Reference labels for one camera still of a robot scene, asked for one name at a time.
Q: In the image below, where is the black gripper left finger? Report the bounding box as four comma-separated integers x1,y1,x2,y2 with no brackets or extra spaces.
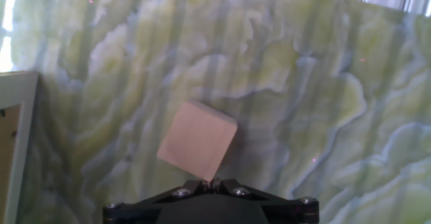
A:
102,178,213,224

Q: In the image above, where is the small wooden cube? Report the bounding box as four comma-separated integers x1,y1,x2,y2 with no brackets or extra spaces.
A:
156,99,238,183

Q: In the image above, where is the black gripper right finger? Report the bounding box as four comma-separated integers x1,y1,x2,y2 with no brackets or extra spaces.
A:
211,178,320,224

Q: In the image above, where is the wooden picture frame with stand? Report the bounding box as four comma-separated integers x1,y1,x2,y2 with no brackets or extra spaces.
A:
0,71,40,224

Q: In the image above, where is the green marble pattern mat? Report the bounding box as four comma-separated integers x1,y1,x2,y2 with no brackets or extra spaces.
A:
0,0,431,224

